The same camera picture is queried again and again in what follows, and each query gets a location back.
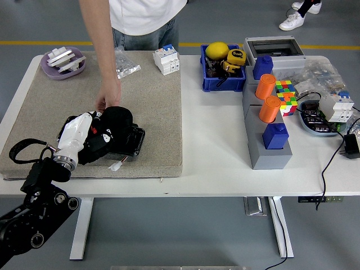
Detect grey electrical enclosure box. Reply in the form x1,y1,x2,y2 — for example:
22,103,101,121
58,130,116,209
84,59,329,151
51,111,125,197
243,35,307,78

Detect blue plastic bin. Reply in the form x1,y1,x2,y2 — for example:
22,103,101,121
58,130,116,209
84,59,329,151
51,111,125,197
200,43,248,92

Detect silver metal box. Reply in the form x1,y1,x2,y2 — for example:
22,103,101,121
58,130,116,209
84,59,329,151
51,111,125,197
243,196,268,217

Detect clear bags of parts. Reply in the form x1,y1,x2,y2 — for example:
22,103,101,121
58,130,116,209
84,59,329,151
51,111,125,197
281,58,347,99

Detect white connector with wires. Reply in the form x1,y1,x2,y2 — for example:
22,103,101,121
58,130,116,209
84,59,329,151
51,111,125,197
109,156,130,172

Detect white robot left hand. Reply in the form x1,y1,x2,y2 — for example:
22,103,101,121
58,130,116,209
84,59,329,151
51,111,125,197
56,111,104,160

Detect white plastic bracket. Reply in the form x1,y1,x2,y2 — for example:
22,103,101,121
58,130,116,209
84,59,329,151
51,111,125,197
46,47,75,68
57,55,87,73

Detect clear bag of screws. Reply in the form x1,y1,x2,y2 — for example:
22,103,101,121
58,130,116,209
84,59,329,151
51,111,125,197
114,46,141,80

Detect dark metal tool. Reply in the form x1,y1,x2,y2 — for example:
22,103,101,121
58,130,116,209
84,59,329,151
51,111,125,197
204,55,229,87

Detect person's right hand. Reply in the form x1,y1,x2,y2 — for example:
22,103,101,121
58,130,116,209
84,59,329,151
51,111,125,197
94,78,123,113

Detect black power adapter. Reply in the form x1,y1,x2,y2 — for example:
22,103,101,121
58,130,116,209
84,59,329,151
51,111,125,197
340,134,360,160

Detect purple tray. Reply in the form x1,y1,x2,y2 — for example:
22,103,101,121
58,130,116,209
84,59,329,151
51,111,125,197
40,46,87,80

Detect colourful puzzle cube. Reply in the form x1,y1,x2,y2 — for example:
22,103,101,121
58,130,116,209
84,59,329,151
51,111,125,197
277,92,299,117
274,80,296,95

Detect white table leg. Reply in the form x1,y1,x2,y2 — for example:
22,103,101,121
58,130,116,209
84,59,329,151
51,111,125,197
268,196,295,259
69,197,95,261

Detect grey-brown mat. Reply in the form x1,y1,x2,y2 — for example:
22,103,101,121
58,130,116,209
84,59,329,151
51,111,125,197
0,50,184,181

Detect blue square block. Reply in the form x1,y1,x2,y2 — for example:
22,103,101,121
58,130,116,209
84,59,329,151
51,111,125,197
262,123,290,150
252,55,275,81

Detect white circuit breaker blue switch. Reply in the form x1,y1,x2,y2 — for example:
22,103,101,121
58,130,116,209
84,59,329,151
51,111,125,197
318,91,356,123
153,43,181,76

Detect black table control panel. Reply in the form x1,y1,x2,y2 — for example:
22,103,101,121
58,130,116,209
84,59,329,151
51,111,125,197
298,196,344,203

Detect blue-grey tray with electronics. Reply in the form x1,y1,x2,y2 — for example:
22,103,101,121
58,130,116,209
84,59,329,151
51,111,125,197
298,100,349,138

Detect orange cylinder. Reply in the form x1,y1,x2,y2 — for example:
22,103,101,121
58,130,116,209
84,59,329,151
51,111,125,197
255,74,278,101
259,96,282,124

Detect yellow ball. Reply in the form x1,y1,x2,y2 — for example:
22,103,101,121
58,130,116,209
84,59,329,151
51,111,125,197
205,41,231,60

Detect grey block holder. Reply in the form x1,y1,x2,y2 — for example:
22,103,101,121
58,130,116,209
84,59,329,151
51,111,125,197
242,77,294,170

